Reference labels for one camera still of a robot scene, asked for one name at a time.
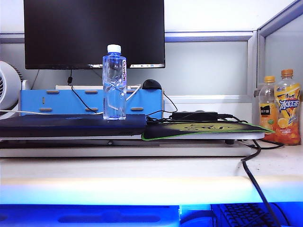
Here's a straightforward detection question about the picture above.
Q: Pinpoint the black green snake mouse pad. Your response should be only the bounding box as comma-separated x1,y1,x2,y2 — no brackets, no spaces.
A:
141,119,276,142

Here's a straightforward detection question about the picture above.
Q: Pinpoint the black computer monitor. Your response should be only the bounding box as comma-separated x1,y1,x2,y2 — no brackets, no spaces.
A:
23,0,166,70

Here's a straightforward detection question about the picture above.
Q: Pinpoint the dark blue closed laptop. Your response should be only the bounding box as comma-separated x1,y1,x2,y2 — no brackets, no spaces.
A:
0,113,148,137

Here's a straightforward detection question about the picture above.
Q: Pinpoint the blue wooden organiser box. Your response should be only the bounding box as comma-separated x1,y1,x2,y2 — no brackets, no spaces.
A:
20,84,165,119

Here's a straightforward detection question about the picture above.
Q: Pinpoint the orange juice bottle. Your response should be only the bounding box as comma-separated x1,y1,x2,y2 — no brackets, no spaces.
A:
258,75,277,135

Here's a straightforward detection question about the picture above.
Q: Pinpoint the white desk riser platform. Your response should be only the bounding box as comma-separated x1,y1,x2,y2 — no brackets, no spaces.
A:
0,131,265,158

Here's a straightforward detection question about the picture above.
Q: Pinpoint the thick black cable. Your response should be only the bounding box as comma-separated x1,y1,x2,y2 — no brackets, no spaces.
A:
217,113,282,227

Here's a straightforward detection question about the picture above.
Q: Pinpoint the black power adapter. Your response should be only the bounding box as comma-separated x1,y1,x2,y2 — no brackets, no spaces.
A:
171,111,220,120

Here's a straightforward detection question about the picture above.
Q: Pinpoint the black monitor cable with ferrite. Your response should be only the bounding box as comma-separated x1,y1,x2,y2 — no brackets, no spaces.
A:
67,69,95,114

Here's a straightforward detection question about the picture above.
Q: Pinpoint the grey partition frame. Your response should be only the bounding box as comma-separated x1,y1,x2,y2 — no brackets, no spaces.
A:
0,0,303,105

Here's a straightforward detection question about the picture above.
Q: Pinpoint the clear mineral water bottle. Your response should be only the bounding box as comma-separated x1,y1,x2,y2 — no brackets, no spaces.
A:
102,44,127,121

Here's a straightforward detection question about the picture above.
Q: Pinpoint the iced tea bottle yellow label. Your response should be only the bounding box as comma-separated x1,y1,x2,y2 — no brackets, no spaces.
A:
274,69,303,146

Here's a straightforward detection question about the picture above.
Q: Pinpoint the white desk fan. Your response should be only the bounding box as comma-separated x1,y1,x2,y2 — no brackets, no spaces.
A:
0,61,30,119

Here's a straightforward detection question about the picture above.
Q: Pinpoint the black keyboard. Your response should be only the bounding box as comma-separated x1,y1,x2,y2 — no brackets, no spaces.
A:
219,202,285,227

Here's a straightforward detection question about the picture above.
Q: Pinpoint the black computer mouse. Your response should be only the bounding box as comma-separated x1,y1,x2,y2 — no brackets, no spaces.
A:
142,79,163,90

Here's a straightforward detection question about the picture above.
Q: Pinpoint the thin black cable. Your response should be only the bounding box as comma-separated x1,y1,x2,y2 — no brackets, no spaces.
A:
145,91,285,150
31,69,40,90

